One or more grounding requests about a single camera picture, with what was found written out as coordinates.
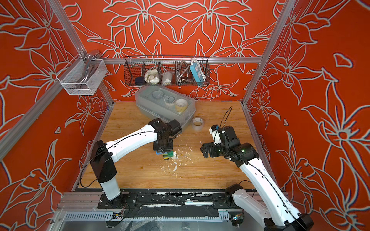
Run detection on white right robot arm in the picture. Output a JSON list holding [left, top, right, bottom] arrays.
[[200, 139, 314, 231]]

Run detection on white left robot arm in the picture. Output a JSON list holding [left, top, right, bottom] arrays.
[[90, 118, 182, 201]]

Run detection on clear tape roll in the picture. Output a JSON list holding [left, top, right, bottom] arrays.
[[191, 117, 205, 131]]

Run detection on yellow tape roll in box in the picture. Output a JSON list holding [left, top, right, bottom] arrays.
[[175, 99, 188, 114]]

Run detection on grey plastic storage box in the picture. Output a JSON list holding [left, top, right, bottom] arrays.
[[135, 86, 196, 129]]

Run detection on white cup in basket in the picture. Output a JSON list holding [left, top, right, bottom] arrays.
[[162, 71, 173, 86]]

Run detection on dark round object in basket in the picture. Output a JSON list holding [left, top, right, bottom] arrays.
[[135, 77, 146, 86]]

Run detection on white crumpled cloth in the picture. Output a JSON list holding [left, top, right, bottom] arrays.
[[144, 69, 160, 84]]

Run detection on metal tongs in basket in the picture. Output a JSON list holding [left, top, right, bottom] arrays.
[[175, 61, 190, 84]]

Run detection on aluminium rear crossbar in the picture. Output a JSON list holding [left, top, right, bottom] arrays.
[[102, 56, 262, 64]]

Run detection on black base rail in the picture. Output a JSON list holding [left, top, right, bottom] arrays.
[[97, 189, 243, 217]]

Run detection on white slotted cable duct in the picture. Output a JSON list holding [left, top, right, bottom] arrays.
[[61, 211, 230, 222]]

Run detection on black wire basket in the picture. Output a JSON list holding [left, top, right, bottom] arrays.
[[123, 55, 211, 87]]

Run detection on clear acrylic wall bin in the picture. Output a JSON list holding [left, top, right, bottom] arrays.
[[57, 58, 108, 96]]

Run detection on aluminium frame post right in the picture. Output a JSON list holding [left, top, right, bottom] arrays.
[[241, 0, 296, 107]]

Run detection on aluminium frame post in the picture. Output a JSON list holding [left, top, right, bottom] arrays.
[[48, 1, 114, 107], [241, 0, 296, 107]]

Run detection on aluminium frame post left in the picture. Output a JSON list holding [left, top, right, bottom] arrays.
[[48, 1, 114, 107]]

